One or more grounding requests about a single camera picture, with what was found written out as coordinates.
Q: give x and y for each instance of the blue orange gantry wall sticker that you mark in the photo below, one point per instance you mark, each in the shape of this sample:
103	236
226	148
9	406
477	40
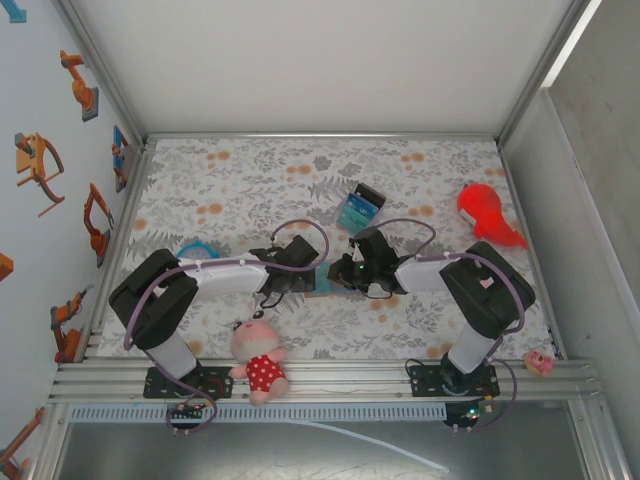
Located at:
120	155

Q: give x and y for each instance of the pink plush pig dotted dress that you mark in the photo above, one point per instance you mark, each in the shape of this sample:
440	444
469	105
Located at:
260	372

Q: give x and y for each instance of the round black circuit board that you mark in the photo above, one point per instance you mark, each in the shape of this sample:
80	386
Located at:
467	415
186	414

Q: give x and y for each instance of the aluminium frame post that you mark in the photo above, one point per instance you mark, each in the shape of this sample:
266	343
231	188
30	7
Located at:
547	65
101	65

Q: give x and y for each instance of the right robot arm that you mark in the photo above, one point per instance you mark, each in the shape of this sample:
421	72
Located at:
435	275

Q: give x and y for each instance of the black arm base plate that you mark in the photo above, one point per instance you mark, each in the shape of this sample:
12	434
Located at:
425	382
220	385

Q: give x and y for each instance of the orange claw crane wall sticker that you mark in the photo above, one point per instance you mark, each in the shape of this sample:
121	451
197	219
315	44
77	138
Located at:
35	165

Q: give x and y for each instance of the aluminium frame rail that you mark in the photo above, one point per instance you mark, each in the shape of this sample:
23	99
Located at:
320	136
131	200

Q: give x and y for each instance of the red plastic toy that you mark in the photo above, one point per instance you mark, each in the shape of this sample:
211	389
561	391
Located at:
487	210

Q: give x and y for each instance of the blue machine wall sticker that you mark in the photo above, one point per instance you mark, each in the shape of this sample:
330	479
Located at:
15	11

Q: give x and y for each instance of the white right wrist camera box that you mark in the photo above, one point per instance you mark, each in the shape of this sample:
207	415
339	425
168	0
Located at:
356	249

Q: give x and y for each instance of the orange block wall sticker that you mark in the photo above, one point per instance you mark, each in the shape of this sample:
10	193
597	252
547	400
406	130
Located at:
5	267

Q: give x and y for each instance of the blue alarm clock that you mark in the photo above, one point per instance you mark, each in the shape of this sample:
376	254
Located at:
195	250

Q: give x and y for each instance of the white plastic tube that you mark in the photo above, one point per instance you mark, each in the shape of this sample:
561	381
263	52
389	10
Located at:
375	442

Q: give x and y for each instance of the blue card with white print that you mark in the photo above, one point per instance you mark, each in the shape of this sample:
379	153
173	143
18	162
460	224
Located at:
357	205

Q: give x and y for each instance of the floral table cloth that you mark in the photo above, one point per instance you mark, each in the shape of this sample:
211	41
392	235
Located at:
250	175

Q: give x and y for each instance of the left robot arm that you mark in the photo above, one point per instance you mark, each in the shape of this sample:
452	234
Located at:
225	275

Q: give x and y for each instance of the small pink bear toy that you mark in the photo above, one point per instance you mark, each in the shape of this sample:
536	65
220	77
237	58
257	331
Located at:
540	362

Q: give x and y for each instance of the wide aluminium base rail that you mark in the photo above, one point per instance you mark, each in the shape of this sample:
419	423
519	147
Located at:
350	375

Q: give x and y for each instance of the blue card box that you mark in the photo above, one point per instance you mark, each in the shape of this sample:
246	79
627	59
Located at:
374	196

